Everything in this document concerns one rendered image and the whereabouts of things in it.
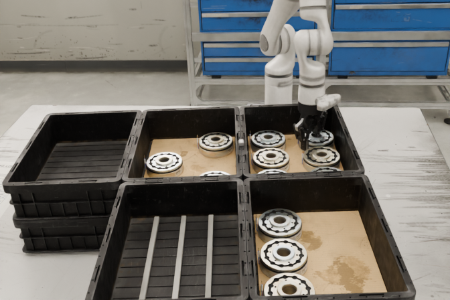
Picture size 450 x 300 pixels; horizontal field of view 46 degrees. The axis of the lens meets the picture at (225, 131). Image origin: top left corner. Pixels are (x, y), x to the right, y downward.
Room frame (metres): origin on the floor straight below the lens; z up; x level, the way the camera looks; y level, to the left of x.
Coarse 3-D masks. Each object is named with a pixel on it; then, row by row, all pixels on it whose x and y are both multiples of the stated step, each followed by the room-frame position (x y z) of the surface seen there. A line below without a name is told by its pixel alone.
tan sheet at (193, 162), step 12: (156, 144) 1.44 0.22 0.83; (168, 144) 1.44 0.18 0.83; (180, 144) 1.44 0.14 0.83; (192, 144) 1.43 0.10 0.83; (192, 156) 1.36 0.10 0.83; (204, 156) 1.36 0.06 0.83; (228, 156) 1.35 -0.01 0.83; (192, 168) 1.29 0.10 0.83; (204, 168) 1.29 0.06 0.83; (216, 168) 1.29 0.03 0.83; (228, 168) 1.28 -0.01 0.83
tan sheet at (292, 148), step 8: (248, 136) 1.47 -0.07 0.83; (288, 136) 1.45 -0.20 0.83; (248, 144) 1.42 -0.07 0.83; (288, 144) 1.40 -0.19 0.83; (296, 144) 1.40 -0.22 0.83; (288, 152) 1.36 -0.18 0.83; (296, 152) 1.35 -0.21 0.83; (304, 152) 1.35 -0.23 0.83; (296, 160) 1.31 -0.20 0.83; (296, 168) 1.27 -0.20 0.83; (304, 168) 1.27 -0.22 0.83
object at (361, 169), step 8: (264, 104) 1.48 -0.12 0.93; (272, 104) 1.48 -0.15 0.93; (280, 104) 1.48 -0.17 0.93; (288, 104) 1.47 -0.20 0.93; (296, 104) 1.47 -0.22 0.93; (336, 104) 1.46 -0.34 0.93; (240, 112) 1.43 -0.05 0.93; (336, 112) 1.40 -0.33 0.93; (240, 120) 1.39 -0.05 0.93; (240, 128) 1.34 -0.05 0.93; (344, 128) 1.31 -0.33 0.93; (352, 144) 1.22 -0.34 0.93; (352, 152) 1.18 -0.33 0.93; (360, 160) 1.14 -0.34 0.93; (360, 168) 1.10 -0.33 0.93; (248, 176) 1.09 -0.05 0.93; (256, 176) 1.09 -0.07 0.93; (264, 176) 1.08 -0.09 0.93; (272, 176) 1.08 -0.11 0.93
